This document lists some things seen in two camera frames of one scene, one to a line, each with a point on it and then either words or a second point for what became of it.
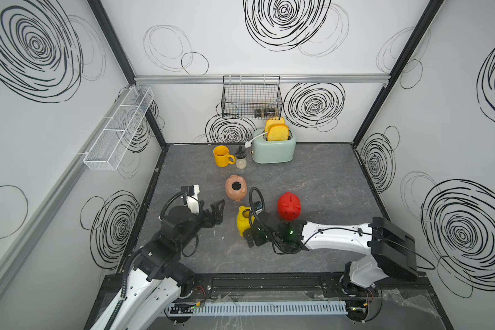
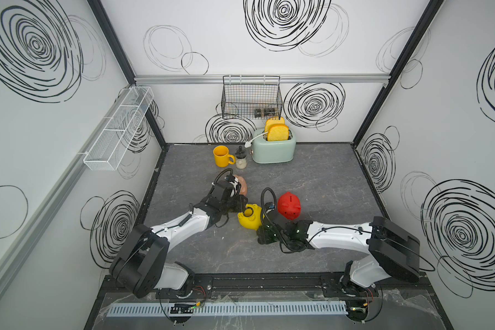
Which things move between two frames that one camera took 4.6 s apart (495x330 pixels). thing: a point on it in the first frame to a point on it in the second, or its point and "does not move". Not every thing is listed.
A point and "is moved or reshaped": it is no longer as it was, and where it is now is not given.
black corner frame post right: [428, 16] does not move
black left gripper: [209, 222] to [240, 205]
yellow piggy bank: [243, 219] is moved or reshaped
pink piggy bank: [238, 194] does not move
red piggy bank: [289, 205] does not move
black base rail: [271, 286] does not move
